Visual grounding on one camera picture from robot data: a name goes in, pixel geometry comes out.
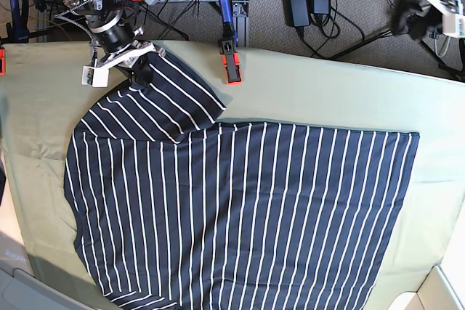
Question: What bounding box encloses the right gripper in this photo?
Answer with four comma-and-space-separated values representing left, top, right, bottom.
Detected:
97, 25, 166, 87

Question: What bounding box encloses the navy white striped T-shirt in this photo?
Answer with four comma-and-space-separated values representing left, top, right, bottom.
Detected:
64, 54, 420, 309

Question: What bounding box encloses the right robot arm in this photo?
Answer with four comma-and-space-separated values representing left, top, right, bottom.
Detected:
55, 0, 157, 88

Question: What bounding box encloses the blue orange centre clamp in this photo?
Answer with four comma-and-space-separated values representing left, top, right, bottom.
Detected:
218, 0, 242, 85

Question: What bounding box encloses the blue orange clamp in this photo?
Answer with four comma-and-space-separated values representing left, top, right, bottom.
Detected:
218, 0, 242, 85
1, 0, 30, 75

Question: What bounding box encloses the light green table cloth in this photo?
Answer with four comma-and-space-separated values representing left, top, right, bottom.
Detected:
1, 41, 464, 309

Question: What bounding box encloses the blue orange left clamp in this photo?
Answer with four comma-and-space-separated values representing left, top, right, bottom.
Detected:
1, 0, 30, 75

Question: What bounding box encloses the grey plastic bin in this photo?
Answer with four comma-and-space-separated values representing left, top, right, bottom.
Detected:
1, 234, 88, 309

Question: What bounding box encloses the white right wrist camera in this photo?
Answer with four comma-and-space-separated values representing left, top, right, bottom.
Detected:
81, 66, 109, 88

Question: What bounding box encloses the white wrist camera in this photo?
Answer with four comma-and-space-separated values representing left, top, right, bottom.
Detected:
81, 66, 109, 88
442, 13, 465, 38

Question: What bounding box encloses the aluminium frame post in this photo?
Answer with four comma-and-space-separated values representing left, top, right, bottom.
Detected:
231, 0, 250, 47

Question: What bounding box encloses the black camera tripod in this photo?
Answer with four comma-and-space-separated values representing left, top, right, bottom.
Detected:
330, 0, 464, 82

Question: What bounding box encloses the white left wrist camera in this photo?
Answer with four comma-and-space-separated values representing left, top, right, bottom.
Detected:
442, 13, 465, 38

